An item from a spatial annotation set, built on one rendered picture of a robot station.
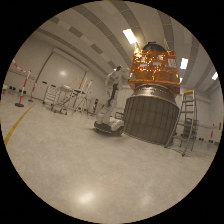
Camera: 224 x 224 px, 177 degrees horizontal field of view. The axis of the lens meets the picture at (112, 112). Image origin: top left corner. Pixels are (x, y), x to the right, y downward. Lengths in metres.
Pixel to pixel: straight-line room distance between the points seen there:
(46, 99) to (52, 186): 4.22
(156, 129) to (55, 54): 9.20
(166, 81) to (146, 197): 2.65
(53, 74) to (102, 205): 8.00
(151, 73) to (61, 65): 7.63
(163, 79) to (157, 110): 1.18
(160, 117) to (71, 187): 2.00
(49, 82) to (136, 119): 7.41
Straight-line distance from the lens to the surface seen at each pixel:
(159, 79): 2.66
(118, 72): 1.86
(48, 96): 4.46
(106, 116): 1.43
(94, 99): 8.91
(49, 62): 8.23
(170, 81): 2.67
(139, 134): 1.96
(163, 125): 2.04
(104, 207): 0.44
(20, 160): 0.61
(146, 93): 2.21
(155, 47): 4.37
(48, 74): 7.86
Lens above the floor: 0.41
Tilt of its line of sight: 3 degrees up
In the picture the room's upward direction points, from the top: 15 degrees clockwise
